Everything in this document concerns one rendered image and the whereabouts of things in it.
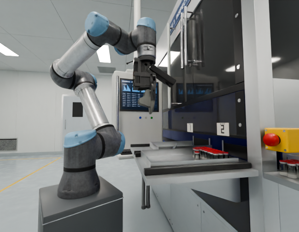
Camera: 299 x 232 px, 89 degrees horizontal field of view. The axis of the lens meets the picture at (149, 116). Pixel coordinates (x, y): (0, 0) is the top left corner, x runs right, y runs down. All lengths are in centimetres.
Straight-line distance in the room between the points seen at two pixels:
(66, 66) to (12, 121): 628
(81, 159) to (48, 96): 602
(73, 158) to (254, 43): 78
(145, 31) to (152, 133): 107
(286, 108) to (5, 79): 729
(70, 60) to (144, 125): 95
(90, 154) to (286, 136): 64
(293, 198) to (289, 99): 36
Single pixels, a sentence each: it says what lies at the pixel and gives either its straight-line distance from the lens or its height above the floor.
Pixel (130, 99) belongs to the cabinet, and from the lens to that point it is 146.
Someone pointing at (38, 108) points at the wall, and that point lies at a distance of 666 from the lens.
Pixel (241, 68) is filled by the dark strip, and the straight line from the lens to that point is 74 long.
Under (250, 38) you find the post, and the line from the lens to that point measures 74.
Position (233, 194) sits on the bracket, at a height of 76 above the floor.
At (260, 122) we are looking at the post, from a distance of 66.
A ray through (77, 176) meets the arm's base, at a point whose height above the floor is 86.
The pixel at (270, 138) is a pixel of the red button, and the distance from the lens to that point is 59.
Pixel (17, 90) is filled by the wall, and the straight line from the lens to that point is 705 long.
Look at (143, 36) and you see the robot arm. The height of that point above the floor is 137.
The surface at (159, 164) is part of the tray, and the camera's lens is 55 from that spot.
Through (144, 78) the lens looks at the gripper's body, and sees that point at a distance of 57.
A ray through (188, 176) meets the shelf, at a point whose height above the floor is 88.
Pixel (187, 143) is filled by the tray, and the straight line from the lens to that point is 123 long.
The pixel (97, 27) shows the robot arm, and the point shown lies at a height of 137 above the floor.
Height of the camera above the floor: 104
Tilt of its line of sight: 3 degrees up
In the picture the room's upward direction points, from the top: straight up
